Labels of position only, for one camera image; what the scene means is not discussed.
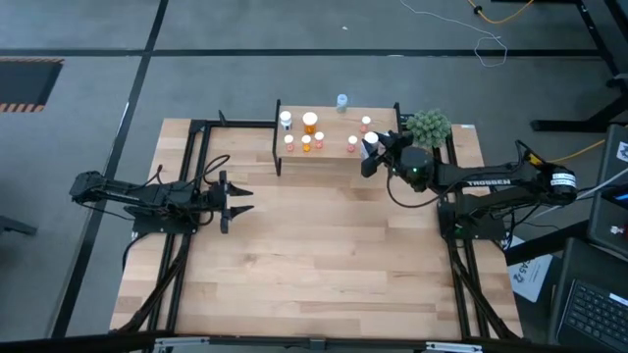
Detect black hazard-striped floor hatch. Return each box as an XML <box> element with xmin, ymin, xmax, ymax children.
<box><xmin>0</xmin><ymin>57</ymin><xmax>66</xmax><ymax>114</ymax></box>

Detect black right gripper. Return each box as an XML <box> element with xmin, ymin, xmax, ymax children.
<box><xmin>360</xmin><ymin>129</ymin><xmax>411</xmax><ymax>179</ymax></box>

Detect black aluminium table frame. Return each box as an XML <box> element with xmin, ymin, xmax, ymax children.
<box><xmin>111</xmin><ymin>110</ymin><xmax>524</xmax><ymax>342</ymax></box>

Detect thin white floor cable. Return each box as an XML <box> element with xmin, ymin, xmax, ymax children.
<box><xmin>399</xmin><ymin>0</ymin><xmax>509</xmax><ymax>69</ymax></box>

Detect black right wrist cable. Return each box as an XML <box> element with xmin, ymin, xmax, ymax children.
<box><xmin>385</xmin><ymin>166</ymin><xmax>443</xmax><ymax>210</ymax></box>

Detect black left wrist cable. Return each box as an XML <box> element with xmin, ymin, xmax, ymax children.
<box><xmin>141</xmin><ymin>154</ymin><xmax>232</xmax><ymax>195</ymax></box>

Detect black front rail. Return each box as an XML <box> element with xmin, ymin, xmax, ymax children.
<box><xmin>0</xmin><ymin>330</ymin><xmax>628</xmax><ymax>353</ymax></box>

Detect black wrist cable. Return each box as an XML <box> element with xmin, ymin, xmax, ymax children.
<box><xmin>141</xmin><ymin>154</ymin><xmax>232</xmax><ymax>195</ymax></box>
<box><xmin>385</xmin><ymin>166</ymin><xmax>443</xmax><ymax>210</ymax></box>

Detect black laptop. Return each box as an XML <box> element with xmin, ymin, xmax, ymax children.
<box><xmin>548</xmin><ymin>237</ymin><xmax>628</xmax><ymax>352</ymax></box>

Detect green succulent plant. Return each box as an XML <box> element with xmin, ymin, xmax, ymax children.
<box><xmin>404</xmin><ymin>108</ymin><xmax>452</xmax><ymax>150</ymax></box>

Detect white printed paper sheet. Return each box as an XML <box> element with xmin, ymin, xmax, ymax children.
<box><xmin>507</xmin><ymin>234</ymin><xmax>554</xmax><ymax>304</ymax></box>

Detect wooden shelf black legs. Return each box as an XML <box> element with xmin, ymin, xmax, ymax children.
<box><xmin>273</xmin><ymin>99</ymin><xmax>402</xmax><ymax>177</ymax></box>

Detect black floor stand foot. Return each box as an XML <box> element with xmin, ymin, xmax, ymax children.
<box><xmin>0</xmin><ymin>215</ymin><xmax>38</xmax><ymax>236</ymax></box>

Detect silver metal bracket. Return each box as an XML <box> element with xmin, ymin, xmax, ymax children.
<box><xmin>424</xmin><ymin>340</ymin><xmax>485</xmax><ymax>353</ymax></box>
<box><xmin>152</xmin><ymin>335</ymin><xmax>212</xmax><ymax>353</ymax></box>

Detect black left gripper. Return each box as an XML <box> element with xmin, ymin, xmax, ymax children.
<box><xmin>194</xmin><ymin>170</ymin><xmax>256</xmax><ymax>235</ymax></box>

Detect white melatonin supplement bottle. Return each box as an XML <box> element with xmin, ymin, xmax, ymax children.
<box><xmin>361</xmin><ymin>130</ymin><xmax>382</xmax><ymax>161</ymax></box>

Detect black desk frame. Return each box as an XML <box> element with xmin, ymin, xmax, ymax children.
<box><xmin>490</xmin><ymin>0</ymin><xmax>628</xmax><ymax>133</ymax></box>

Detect yellow extension cable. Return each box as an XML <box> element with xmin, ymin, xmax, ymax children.
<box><xmin>465</xmin><ymin>0</ymin><xmax>536</xmax><ymax>25</ymax></box>
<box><xmin>522</xmin><ymin>139</ymin><xmax>607</xmax><ymax>168</ymax></box>

